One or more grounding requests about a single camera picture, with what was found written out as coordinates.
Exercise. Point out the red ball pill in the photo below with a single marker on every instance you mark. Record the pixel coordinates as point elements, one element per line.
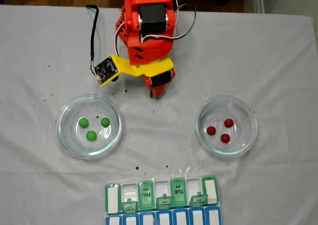
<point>225,138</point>
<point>228,123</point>
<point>211,130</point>

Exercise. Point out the black camera circuit board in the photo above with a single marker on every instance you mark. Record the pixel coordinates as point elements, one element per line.
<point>105,67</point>

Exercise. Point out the weekly pill organizer box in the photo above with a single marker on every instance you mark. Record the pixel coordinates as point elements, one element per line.
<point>161,217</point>

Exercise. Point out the green ball pill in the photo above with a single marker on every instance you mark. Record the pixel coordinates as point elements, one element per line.
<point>105,122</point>
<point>91,135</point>
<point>83,123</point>

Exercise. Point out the clear glass bowl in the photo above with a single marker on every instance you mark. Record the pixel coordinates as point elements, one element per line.
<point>238,145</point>
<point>74,145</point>

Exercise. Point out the white tablecloth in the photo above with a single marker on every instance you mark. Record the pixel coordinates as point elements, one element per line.
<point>159,135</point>

